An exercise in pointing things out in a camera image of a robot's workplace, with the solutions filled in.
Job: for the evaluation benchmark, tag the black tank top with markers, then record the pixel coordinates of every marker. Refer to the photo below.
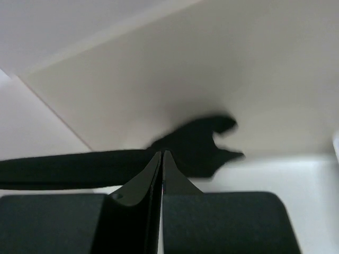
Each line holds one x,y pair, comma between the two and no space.
191,145

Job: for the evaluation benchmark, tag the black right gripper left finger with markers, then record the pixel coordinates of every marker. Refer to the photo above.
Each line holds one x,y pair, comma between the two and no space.
113,219

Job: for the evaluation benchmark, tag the white plastic laundry basket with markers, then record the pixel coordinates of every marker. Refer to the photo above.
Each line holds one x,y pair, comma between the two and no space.
336,144

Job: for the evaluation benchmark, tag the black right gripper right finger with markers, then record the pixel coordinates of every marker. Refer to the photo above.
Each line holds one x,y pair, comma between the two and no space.
230,222

